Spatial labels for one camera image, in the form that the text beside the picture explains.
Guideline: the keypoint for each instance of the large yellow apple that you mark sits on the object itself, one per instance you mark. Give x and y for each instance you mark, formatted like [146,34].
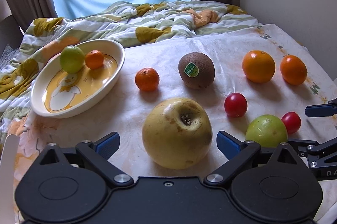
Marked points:
[168,142]

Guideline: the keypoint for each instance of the brown kiwi with green sticker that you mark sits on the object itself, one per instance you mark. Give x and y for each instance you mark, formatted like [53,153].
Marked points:
[202,68]

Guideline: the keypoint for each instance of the grey patterned pillow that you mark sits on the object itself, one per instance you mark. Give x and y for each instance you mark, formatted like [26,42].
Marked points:
[6,55]

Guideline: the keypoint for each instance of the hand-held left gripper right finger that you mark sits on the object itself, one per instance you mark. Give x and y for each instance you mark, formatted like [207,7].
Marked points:
[226,144]

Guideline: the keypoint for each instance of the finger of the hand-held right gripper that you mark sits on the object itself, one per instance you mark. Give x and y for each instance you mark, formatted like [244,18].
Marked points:
[320,109]
[302,144]

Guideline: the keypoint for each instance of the large green apple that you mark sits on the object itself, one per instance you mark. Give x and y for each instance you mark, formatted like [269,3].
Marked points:
[266,131]

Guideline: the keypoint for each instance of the medium orange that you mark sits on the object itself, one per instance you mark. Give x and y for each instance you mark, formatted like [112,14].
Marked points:
[293,70]

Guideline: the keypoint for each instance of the floral striped blanket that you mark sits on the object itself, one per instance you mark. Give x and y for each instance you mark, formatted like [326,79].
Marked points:
[158,21]

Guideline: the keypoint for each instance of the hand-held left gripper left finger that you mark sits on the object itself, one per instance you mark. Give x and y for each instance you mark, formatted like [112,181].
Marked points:
[108,145]

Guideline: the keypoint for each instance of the grey headboard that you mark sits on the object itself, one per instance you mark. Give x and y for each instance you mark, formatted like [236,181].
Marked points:
[8,29]

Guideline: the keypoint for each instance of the small green apple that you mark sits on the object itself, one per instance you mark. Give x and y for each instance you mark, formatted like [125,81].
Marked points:
[71,59]

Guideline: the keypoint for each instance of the red cherry tomato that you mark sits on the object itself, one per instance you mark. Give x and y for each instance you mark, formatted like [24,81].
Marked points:
[292,121]
[236,105]

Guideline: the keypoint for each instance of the large orange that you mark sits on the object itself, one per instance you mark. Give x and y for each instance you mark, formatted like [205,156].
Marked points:
[258,66]

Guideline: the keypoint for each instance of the small mandarin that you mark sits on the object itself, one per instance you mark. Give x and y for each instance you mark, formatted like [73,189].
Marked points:
[94,60]
[147,79]

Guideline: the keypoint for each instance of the cream bowl with duck print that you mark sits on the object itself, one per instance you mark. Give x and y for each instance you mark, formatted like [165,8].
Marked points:
[79,93]

